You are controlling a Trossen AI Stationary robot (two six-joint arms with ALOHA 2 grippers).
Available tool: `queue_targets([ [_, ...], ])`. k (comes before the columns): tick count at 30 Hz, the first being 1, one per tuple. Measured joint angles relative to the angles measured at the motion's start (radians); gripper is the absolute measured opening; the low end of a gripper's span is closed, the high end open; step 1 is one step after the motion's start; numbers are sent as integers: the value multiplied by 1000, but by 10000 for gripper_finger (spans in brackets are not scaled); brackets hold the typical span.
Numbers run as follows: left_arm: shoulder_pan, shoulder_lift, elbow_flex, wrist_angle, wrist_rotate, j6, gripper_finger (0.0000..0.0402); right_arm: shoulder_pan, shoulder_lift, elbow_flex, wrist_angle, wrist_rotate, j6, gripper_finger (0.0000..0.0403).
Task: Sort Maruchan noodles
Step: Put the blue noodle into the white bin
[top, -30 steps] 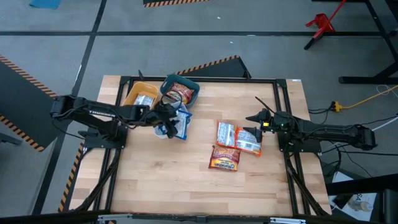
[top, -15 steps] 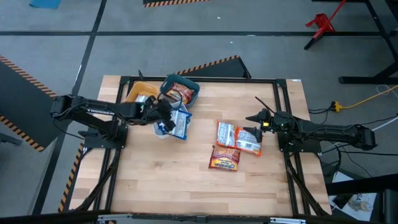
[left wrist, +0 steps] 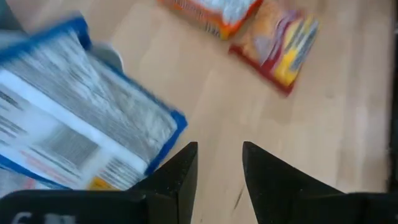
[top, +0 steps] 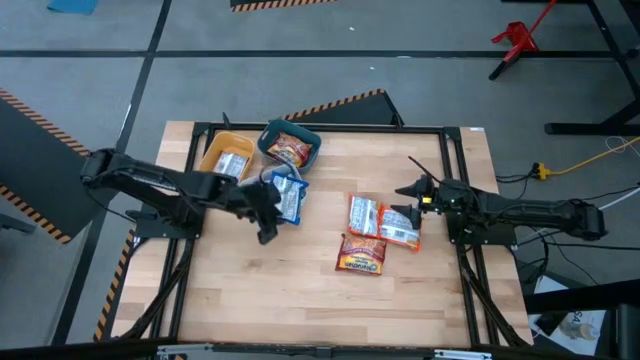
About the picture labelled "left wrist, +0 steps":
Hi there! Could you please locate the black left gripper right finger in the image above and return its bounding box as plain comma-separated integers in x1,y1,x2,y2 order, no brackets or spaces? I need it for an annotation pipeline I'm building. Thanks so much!
242,141,345,224

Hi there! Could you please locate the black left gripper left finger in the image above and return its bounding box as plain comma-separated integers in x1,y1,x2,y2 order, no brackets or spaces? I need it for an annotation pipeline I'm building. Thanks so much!
129,141,199,224

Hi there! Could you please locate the blue ramen pack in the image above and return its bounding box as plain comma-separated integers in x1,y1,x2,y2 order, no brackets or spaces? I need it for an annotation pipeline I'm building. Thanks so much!
0,17,189,191

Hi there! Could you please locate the red roast beef ramen pack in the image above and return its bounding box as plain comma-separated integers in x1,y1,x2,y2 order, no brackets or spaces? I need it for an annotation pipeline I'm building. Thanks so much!
228,6,321,97

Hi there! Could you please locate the orange ramen pack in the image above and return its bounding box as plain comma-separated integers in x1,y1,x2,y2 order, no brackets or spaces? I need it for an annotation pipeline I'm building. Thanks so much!
157,0,264,40

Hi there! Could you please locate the black aluminium table frame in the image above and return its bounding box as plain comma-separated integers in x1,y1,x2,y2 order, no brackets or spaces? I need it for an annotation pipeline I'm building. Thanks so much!
387,0,398,194

